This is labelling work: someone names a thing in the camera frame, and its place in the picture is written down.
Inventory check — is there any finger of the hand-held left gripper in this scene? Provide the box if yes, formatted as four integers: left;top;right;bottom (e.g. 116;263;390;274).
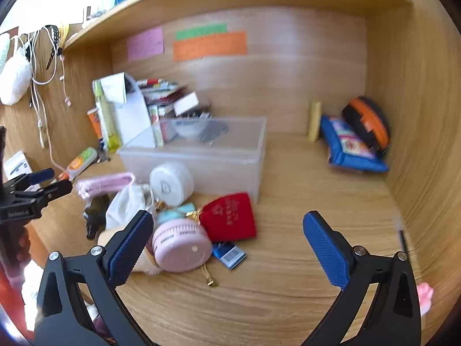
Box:
14;179;73;203
3;168;55;192

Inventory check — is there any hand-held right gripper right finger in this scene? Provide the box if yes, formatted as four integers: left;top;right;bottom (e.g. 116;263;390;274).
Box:
303;210;422;346

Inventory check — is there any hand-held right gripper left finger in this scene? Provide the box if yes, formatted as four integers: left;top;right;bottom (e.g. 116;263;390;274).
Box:
34;210;155;346

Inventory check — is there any beige translucent tub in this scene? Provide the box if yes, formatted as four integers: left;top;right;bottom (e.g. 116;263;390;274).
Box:
97;229;161;275

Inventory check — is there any white drawstring cloth pouch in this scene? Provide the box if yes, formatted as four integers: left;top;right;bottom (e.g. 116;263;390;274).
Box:
105;184;159;229

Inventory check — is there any pink round case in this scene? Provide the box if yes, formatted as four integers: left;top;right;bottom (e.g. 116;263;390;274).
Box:
151;218;213;272

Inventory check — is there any light blue tube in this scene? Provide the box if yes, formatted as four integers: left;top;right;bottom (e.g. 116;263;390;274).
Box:
156;204;197;224

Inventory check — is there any pink mesh bag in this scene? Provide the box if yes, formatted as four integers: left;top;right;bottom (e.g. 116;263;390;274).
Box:
76;172;135;199

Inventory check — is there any white round jar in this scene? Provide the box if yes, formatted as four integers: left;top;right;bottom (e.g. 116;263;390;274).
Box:
149;161;195;208

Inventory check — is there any orange braided cord ornament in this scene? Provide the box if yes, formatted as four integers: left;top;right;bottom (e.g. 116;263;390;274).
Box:
200;263;219;288

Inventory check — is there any small blue box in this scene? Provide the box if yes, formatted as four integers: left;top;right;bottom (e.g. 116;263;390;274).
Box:
212;242;247;270

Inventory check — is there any red fabric pouch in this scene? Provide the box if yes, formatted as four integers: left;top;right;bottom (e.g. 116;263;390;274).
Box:
199;192;257;243

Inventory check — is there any clear plastic storage box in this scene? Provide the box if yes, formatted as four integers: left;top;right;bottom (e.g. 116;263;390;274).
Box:
117;116;268;204

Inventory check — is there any white green orange tube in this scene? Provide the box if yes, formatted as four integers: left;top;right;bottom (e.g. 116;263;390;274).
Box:
58;147;99;181

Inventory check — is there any dark green clip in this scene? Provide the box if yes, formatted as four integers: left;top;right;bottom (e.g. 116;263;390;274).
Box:
84;195;110;240

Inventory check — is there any orange carton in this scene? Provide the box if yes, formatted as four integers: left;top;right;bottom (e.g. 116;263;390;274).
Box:
86;108;105;141

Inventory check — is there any yellow green bottle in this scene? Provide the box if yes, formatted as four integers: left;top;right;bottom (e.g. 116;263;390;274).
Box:
93;79;121;152

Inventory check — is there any white fluffy pouch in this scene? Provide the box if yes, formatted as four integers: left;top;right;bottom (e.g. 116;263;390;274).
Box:
0;48;32;105

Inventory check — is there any blue patchwork pouch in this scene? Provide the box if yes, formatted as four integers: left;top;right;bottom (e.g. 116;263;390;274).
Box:
320;115;390;174

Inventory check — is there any white paper box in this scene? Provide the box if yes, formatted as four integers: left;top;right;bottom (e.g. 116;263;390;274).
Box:
101;73;157;148

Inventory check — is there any pink soft toy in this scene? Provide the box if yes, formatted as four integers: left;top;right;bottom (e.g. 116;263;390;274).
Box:
417;283;433;316

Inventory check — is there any printed paper sheet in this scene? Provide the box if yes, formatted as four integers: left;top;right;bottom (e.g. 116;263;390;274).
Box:
100;73;127;104

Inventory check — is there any yellow cream tube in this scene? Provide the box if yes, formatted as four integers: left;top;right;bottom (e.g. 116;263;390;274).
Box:
308;101;322;142

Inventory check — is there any bowl of beads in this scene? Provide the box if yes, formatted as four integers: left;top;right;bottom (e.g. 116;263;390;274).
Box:
174;118;207;139

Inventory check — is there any black lace ribbon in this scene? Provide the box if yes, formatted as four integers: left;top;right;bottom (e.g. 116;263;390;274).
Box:
45;25;62;71

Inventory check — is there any black orange zip case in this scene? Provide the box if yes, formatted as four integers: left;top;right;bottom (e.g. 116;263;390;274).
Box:
341;96;390;159

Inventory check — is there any stack of booklets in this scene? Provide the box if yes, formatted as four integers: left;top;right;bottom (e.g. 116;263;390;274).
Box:
137;78;188;116

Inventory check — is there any white brown small box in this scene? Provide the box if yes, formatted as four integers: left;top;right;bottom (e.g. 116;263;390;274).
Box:
173;92;200;116

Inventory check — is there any pink paper note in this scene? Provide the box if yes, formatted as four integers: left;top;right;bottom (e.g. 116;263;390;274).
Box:
127;26;165;62

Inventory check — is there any orange paper note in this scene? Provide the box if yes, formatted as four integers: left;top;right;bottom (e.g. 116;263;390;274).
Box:
172;31;247;62

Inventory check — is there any green paper note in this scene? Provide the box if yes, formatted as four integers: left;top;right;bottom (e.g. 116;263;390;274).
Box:
175;22;227;40

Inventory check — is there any white charging cable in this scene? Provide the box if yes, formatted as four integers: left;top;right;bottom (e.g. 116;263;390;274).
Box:
16;29;73;174

